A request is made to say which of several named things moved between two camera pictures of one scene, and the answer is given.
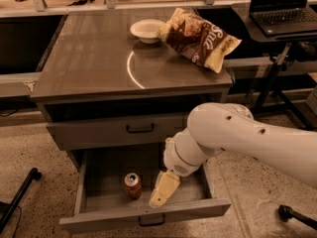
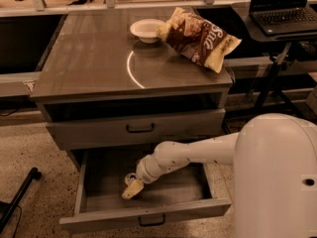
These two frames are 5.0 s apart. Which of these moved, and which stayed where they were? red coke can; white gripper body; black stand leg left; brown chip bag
Moved: white gripper body
Stayed: red coke can; brown chip bag; black stand leg left
